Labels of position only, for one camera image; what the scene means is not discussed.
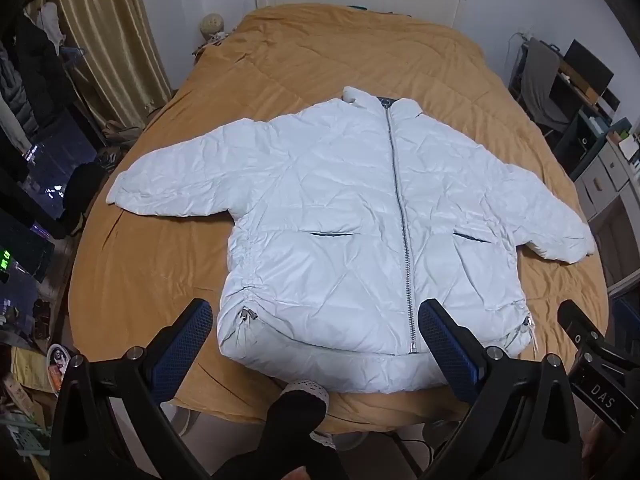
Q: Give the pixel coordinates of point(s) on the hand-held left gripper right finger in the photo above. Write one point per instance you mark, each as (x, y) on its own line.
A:
(445, 345)

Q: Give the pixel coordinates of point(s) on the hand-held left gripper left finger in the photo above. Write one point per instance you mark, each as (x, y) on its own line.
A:
(186, 340)

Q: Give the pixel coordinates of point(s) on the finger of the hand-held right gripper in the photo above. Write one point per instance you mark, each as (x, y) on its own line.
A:
(575, 321)

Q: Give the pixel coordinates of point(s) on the white puffer jacket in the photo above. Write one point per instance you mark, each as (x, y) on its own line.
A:
(325, 210)

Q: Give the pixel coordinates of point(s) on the round printed tin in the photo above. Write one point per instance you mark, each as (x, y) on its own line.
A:
(60, 365)

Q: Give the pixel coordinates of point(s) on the white drawer shelf unit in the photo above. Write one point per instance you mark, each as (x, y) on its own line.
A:
(605, 170)

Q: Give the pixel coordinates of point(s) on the dark cloth bundle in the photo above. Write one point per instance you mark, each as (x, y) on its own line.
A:
(82, 195)

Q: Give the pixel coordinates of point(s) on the beige bag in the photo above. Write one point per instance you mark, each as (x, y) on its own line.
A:
(122, 134)

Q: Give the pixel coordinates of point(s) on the grey chair with cloth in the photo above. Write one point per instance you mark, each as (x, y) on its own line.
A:
(542, 80)

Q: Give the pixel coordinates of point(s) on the black monitor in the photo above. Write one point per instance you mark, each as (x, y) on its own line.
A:
(590, 67)

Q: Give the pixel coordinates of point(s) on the black hanging coat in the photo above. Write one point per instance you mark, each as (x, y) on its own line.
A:
(40, 70)

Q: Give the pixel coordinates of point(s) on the mustard quilted bed blanket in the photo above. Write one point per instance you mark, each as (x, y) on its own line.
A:
(325, 60)

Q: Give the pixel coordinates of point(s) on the round beige ball lamp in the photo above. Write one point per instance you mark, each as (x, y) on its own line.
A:
(212, 25)

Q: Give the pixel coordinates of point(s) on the gold curtain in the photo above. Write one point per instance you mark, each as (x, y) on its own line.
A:
(100, 35)

